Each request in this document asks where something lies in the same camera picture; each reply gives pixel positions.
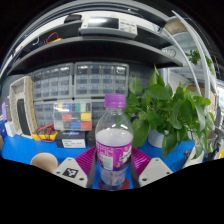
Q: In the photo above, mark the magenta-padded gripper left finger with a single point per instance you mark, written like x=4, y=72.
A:
x=71, y=171

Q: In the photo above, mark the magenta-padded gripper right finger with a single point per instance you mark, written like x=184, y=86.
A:
x=155, y=170

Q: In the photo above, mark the clear bottle with purple cap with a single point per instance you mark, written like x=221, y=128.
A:
x=114, y=150

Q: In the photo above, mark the beige patterned mug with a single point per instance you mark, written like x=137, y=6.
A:
x=44, y=162

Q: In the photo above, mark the flat round red coaster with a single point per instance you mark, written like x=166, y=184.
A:
x=126, y=184

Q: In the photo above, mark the black box with white label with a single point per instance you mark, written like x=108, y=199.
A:
x=70, y=140

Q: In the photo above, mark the plain black box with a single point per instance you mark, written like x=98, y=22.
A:
x=90, y=137

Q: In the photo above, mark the small white box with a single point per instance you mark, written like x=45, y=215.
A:
x=194, y=156

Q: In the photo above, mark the yellow multimeter with red leads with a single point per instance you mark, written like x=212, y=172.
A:
x=45, y=135

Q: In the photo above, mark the clear organizer with coloured parts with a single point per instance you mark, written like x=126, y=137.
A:
x=72, y=116

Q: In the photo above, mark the grey small-parts drawer cabinet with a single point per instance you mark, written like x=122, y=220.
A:
x=53, y=81
x=43, y=113
x=98, y=111
x=100, y=80

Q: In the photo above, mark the green potted plant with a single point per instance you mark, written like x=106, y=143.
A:
x=166, y=106

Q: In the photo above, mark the black stand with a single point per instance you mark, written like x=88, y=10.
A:
x=215, y=140

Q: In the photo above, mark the black rounded case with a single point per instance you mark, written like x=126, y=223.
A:
x=23, y=116

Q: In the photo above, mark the white metal rack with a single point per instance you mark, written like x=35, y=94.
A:
x=200, y=66

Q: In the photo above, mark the dark workbench shelf unit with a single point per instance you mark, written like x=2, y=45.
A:
x=100, y=46

